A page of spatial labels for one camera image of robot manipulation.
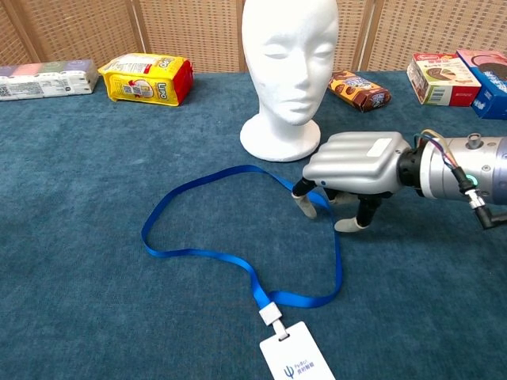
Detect blue lanyard with white badge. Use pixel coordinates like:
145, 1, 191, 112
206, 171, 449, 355
141, 164, 344, 380

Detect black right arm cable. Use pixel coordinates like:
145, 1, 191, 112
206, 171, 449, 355
453, 165, 507, 230

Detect red white cake box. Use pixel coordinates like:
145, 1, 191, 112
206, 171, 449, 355
406, 52, 482, 107

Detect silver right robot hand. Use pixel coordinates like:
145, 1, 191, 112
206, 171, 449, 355
292, 131, 413, 234

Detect brown chocolate cookie pack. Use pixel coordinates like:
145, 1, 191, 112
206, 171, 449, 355
327, 70, 392, 113

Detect woven bamboo folding screen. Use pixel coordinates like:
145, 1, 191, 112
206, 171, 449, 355
0, 0, 507, 74

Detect blue table carpet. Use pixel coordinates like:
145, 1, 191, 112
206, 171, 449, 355
0, 70, 507, 380

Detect pink blue Oreo box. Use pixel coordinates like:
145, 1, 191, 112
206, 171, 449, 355
455, 48, 507, 120

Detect white foam mannequin head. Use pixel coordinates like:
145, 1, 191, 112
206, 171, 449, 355
239, 0, 341, 162

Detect pastel tissue multipack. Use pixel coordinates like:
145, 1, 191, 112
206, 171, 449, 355
0, 59, 99, 102

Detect yellow Lipo biscuit bag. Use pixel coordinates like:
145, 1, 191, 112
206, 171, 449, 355
97, 52, 195, 108

